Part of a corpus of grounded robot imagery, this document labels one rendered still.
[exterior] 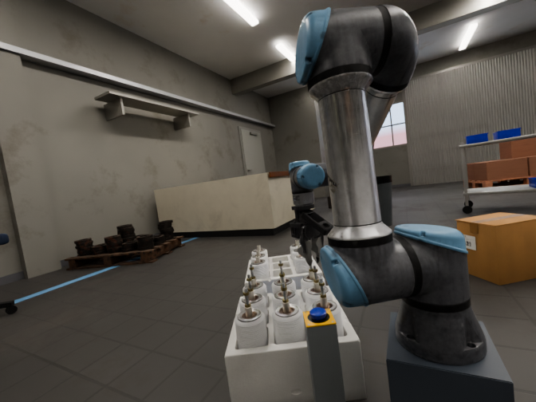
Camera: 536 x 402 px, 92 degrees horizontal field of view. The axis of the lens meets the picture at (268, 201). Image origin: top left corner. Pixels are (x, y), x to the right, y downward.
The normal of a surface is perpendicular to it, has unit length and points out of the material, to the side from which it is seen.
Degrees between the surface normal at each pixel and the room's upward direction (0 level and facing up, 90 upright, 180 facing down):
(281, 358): 90
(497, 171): 90
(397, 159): 90
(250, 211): 90
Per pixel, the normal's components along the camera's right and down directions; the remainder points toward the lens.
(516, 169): -0.22, 0.10
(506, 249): 0.12, 0.05
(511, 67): -0.46, 0.12
